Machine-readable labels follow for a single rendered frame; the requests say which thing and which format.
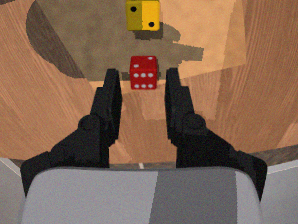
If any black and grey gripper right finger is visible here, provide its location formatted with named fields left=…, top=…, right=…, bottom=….
left=165, top=68, right=268, bottom=202

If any yellow die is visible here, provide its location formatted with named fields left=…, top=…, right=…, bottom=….
left=125, top=0, right=160, bottom=31

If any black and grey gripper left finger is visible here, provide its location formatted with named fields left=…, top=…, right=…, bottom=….
left=20, top=68, right=122, bottom=198

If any red die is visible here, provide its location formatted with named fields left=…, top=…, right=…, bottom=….
left=129, top=56, right=157, bottom=90

